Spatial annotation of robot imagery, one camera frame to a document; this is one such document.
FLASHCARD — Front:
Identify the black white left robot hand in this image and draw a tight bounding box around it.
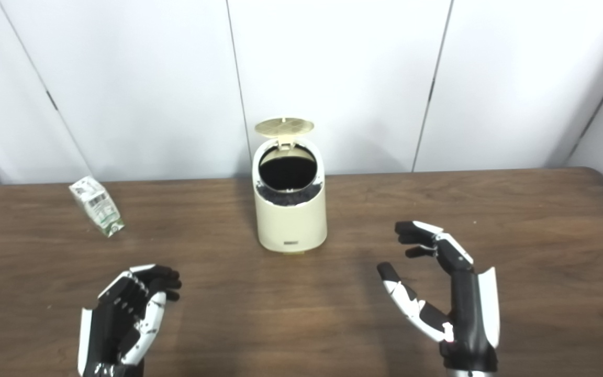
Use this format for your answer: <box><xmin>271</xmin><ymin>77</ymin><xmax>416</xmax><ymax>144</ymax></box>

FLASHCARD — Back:
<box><xmin>77</xmin><ymin>264</ymin><xmax>183</xmax><ymax>377</ymax></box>

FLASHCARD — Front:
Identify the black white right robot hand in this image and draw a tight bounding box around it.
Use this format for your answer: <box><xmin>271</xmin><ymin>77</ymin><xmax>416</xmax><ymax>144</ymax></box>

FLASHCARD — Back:
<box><xmin>376</xmin><ymin>220</ymin><xmax>501</xmax><ymax>371</ymax></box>

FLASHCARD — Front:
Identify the white green milk carton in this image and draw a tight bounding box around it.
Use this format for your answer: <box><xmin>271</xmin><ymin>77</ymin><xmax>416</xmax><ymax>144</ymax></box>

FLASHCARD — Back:
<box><xmin>68</xmin><ymin>176</ymin><xmax>125</xmax><ymax>238</ymax></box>

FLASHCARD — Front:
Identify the cream-colored trash bin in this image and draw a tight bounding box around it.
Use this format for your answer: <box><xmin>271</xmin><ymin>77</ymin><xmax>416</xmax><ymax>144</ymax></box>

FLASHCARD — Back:
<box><xmin>252</xmin><ymin>117</ymin><xmax>328</xmax><ymax>254</ymax></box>

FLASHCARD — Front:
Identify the round cream bin lid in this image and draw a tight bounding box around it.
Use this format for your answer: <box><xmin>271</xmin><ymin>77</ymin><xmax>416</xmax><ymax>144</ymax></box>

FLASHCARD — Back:
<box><xmin>254</xmin><ymin>117</ymin><xmax>315</xmax><ymax>151</ymax></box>

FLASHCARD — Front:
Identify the black bin liner bag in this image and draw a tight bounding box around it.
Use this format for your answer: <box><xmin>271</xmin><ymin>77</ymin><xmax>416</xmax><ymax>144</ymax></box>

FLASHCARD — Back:
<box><xmin>256</xmin><ymin>144</ymin><xmax>325</xmax><ymax>206</ymax></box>

